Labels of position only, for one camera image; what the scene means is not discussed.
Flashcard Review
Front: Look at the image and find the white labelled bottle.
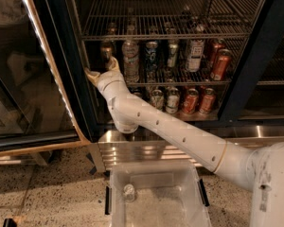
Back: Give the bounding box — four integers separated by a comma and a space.
186, 40, 205, 72

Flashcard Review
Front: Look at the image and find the upper wire shelf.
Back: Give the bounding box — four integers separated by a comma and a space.
82, 0, 265, 41

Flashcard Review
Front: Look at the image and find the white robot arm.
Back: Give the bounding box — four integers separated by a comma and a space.
84, 64, 284, 227

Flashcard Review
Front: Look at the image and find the glass fridge door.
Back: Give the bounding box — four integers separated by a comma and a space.
0, 0, 87, 156

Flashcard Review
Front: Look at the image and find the red coke can left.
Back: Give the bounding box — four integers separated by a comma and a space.
182, 88, 199, 114

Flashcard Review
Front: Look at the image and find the white green can right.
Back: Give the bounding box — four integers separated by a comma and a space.
166, 87, 180, 114

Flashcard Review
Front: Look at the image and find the green white slim can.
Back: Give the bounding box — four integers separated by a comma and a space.
167, 40, 179, 68

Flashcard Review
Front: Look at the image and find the red can rear middle shelf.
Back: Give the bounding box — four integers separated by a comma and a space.
207, 38, 225, 67

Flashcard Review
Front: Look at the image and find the clear plastic water bottle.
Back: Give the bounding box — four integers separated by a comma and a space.
122, 40, 139, 82

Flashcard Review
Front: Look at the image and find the red can shelf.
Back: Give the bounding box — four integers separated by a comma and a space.
210, 49, 233, 81
207, 38, 225, 67

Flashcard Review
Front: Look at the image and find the small clear cup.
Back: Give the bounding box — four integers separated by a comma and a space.
123, 183, 135, 202

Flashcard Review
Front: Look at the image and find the black bin handle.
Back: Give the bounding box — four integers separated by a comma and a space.
198, 179, 210, 207
105, 186, 112, 215

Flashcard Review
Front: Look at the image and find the clear plastic bin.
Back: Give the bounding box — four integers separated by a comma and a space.
110, 160, 212, 227

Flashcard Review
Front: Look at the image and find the stainless steel fridge base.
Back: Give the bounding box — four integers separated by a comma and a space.
86, 125, 284, 176

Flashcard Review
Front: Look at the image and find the black bin handle left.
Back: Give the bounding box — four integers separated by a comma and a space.
105, 186, 112, 215

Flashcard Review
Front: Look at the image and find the blue patterned can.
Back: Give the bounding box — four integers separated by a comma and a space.
145, 41, 158, 72

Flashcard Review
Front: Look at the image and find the middle wire shelf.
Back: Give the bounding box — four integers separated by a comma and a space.
92, 38, 248, 89

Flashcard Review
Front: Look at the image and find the red can front middle shelf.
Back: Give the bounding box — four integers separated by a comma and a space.
210, 49, 233, 81

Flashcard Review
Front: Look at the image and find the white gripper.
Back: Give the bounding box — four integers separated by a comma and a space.
84, 57, 124, 93

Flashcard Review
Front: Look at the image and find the red coke can right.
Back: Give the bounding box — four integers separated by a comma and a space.
199, 88, 216, 114

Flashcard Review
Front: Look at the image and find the black bin handle right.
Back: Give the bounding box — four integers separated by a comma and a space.
198, 179, 210, 207

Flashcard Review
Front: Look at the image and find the wire shelf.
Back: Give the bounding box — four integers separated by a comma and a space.
92, 38, 248, 89
82, 0, 265, 41

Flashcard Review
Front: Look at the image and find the blue pepsi can right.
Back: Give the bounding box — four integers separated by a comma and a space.
133, 92, 143, 98

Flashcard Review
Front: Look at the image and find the red coke can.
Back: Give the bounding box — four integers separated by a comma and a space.
199, 88, 216, 114
182, 88, 199, 114

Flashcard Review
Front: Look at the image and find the white green can left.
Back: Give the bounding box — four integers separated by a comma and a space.
150, 89, 164, 111

